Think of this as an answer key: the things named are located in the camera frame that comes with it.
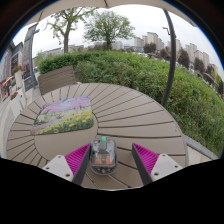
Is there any tall grey sign pillar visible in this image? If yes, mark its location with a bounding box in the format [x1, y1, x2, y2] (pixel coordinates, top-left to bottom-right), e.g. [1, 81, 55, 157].
[21, 23, 40, 91]

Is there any grey slatted outdoor chair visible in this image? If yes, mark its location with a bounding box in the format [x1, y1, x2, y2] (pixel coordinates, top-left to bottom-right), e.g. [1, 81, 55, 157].
[37, 65, 78, 97]

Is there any round leafy tree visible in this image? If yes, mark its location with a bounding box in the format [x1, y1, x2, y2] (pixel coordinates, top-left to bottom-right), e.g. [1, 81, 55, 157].
[83, 10, 136, 51]

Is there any green hedge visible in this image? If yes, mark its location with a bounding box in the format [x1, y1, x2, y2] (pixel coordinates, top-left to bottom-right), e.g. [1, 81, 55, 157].
[35, 49, 224, 158]

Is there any small white flower planter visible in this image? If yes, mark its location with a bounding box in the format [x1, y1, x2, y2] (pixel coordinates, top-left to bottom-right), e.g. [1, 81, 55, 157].
[12, 64, 25, 90]

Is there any thin sparse-leaved tree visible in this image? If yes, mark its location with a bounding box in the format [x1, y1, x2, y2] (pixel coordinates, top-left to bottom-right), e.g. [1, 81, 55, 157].
[46, 6, 98, 54]

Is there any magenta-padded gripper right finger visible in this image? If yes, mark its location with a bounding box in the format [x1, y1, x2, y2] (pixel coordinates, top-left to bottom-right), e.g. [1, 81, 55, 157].
[130, 142, 184, 187]

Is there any large white flower planter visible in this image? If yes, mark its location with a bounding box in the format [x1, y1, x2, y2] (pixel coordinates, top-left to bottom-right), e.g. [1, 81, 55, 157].
[9, 91, 28, 118]

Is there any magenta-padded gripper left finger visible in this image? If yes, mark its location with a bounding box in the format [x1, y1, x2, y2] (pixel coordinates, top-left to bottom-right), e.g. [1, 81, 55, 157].
[41, 143, 92, 186]

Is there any floral landscape print mouse pad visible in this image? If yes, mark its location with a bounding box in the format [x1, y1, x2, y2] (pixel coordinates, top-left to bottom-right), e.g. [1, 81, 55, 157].
[30, 95, 95, 136]

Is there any dark curved parasol pole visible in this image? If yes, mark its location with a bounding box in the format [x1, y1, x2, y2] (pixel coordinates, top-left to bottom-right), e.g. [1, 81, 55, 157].
[161, 9, 178, 108]

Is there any transparent computer mouse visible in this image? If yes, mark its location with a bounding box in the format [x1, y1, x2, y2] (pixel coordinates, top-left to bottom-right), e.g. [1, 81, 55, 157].
[89, 135, 119, 176]

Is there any group of apartment buildings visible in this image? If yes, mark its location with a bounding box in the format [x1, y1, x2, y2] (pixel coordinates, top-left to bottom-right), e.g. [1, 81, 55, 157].
[133, 31, 221, 78]

